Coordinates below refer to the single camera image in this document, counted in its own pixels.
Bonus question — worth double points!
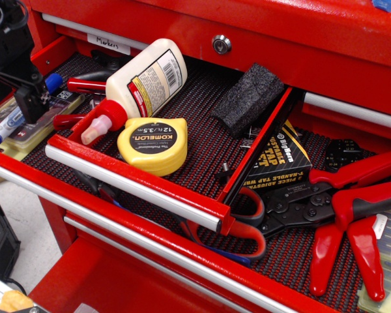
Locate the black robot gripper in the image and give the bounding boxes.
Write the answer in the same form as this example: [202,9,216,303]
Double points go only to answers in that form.
[0,1,50,124]

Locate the blue capped marker pen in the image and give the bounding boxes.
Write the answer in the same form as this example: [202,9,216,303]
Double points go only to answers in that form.
[0,73,63,144]

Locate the small red inner drawer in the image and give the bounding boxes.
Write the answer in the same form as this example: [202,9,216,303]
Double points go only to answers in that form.
[45,62,300,234]

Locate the large red open drawer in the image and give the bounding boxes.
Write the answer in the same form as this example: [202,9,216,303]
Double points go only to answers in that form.
[0,35,391,313]

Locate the silver round drawer lock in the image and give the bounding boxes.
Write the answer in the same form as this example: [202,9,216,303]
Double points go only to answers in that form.
[212,35,232,55]

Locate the drill bit set case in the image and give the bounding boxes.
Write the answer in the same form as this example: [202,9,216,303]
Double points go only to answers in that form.
[0,79,86,162]

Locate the white Markers label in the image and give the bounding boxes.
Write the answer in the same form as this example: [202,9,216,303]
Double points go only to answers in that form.
[87,33,131,55]

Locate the white glue bottle red cap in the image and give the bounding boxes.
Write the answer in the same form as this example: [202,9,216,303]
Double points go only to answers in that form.
[81,38,188,145]

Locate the yellow Komelon tape measure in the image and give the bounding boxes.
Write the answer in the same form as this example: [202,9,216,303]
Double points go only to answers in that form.
[117,117,188,177]

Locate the red tool chest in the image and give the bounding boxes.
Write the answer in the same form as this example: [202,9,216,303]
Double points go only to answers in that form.
[13,0,391,313]

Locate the yellow sponge object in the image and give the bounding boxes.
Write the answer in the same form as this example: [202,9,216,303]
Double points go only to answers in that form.
[0,290,34,312]

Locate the black foam block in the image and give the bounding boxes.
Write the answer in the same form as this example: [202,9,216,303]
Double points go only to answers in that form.
[211,63,284,138]

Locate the black yellow tap wrench box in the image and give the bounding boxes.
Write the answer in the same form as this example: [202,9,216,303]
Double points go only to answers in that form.
[244,121,312,191]

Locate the blue tape piece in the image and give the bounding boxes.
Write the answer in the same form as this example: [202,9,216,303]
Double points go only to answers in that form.
[371,0,391,13]

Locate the clear plastic bit case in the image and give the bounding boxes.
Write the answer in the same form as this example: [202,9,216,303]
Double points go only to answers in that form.
[358,211,391,312]

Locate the red black handled tool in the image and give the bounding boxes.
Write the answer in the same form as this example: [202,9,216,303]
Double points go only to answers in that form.
[53,70,128,131]

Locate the red handled crimping tool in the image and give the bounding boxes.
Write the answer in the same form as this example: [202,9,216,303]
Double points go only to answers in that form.
[258,151,391,237]

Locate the red handled pliers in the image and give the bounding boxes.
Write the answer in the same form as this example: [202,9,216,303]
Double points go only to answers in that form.
[309,215,386,303]

